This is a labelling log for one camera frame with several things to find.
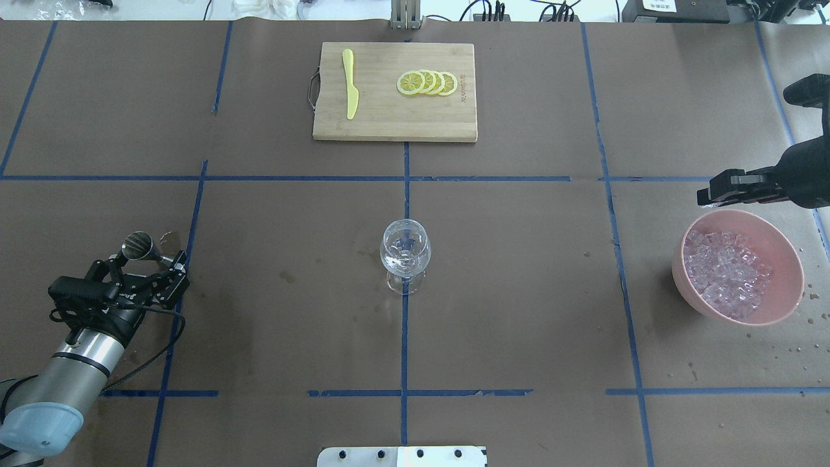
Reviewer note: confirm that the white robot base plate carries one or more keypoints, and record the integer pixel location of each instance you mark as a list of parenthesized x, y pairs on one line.
[(403, 456)]

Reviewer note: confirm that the pile of ice cubes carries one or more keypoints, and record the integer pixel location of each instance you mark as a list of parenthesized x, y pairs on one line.
[(726, 272)]

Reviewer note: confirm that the bamboo cutting board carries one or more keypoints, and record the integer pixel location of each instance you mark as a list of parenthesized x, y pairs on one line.
[(386, 115)]

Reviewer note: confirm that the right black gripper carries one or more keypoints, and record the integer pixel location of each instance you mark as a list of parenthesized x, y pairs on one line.
[(808, 173)]

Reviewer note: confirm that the back lemon slice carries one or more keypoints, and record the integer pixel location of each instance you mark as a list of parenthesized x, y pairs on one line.
[(450, 84)]

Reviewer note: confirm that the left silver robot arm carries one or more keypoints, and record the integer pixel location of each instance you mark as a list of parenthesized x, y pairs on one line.
[(42, 413)]

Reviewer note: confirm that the pink bowl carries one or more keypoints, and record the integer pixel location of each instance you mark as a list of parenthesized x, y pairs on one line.
[(774, 249)]

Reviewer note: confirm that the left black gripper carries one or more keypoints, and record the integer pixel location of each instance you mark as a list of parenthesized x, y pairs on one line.
[(120, 317)]

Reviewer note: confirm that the clear wine glass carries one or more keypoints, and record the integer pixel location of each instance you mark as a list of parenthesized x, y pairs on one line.
[(405, 251)]

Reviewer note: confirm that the steel cocktail jigger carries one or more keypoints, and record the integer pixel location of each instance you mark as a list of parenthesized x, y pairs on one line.
[(140, 246)]

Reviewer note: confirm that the aluminium frame post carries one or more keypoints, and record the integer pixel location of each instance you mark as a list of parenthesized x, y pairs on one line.
[(405, 15)]

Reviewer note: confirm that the yellow plastic knife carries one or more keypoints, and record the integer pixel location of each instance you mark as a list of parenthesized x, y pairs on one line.
[(352, 93)]

